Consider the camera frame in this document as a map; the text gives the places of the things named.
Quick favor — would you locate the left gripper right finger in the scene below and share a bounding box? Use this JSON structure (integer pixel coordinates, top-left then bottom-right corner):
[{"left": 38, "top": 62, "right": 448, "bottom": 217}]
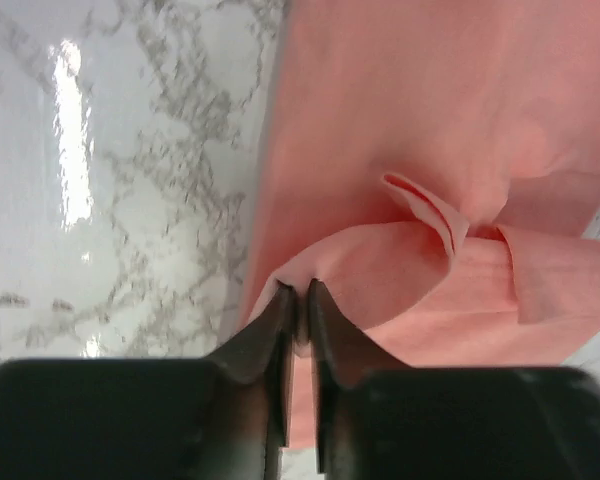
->
[{"left": 306, "top": 280, "right": 600, "bottom": 479}]

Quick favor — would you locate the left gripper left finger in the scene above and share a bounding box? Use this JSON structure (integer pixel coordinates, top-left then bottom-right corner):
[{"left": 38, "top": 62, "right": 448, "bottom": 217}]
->
[{"left": 0, "top": 285, "right": 295, "bottom": 479}]

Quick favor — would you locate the salmon pink t shirt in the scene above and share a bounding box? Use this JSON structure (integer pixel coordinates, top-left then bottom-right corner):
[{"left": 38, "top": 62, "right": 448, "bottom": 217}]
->
[{"left": 238, "top": 0, "right": 600, "bottom": 451}]

